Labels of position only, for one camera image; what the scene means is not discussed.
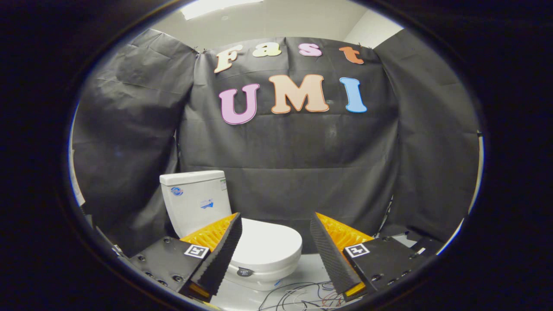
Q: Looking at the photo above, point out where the white toilet with tank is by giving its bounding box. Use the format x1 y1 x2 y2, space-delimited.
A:
160 170 303 291

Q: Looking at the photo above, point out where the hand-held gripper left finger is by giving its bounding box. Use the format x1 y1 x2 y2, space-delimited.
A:
129 213 243 303

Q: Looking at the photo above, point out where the white toilet lid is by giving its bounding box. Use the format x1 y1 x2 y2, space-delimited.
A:
229 217 303 278

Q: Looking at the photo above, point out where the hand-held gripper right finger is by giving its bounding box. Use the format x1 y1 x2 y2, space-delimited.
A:
310 212 432 302

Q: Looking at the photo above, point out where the black box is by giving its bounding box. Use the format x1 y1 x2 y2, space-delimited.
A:
413 235 444 258

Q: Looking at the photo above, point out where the tangle of cables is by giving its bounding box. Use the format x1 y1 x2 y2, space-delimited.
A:
258 281 346 311

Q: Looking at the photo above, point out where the black backdrop cloth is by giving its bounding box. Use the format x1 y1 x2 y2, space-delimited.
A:
71 28 481 260

